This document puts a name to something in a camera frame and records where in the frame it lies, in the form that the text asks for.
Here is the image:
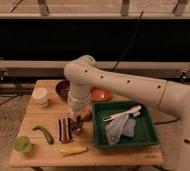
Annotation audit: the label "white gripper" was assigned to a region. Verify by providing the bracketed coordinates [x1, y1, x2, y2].
[67, 93, 91, 125]

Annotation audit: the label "dark red grape bunch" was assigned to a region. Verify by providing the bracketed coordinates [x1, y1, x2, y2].
[70, 116, 83, 134]

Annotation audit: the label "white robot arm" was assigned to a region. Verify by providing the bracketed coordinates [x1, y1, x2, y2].
[64, 55, 190, 171]

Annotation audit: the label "small metal cup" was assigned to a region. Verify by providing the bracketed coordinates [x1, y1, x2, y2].
[70, 120, 83, 136]

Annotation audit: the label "orange red fruit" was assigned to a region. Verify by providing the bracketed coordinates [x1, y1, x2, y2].
[83, 108, 92, 121]

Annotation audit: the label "striped black red block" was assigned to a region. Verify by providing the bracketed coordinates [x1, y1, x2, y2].
[59, 118, 72, 144]

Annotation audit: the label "dark purple bowl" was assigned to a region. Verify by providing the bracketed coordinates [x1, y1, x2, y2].
[56, 80, 70, 101]

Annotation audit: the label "orange bowl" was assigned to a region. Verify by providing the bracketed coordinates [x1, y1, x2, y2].
[90, 87, 112, 102]

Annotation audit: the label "green chili pepper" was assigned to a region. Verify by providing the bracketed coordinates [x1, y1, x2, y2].
[33, 126, 54, 145]

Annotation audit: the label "white stacked cups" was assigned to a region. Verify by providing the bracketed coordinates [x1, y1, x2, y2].
[32, 87, 49, 107]

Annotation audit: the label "grey blue cloth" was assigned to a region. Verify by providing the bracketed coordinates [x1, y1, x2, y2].
[105, 115, 136, 145]

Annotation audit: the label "green plastic tray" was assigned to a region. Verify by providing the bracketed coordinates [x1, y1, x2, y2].
[92, 100, 159, 149]

